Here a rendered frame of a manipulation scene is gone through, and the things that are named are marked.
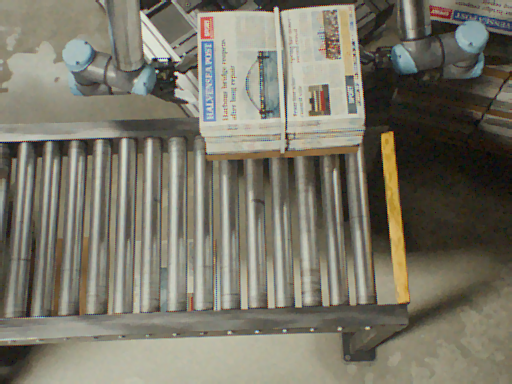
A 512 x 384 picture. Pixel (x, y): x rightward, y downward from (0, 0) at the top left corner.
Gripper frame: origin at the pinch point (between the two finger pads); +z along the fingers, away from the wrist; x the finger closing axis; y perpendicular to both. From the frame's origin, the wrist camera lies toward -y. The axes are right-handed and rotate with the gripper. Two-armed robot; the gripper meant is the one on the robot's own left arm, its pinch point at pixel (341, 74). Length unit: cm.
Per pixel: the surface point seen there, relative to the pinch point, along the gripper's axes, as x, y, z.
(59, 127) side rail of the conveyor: 11, 0, 74
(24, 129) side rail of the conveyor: 11, 0, 83
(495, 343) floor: 65, -79, -54
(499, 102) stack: -4, -34, -52
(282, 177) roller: 27.9, 0.6, 16.8
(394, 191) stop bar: 33.6, 2.8, -10.2
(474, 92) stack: -6, -30, -43
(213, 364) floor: 68, -79, 43
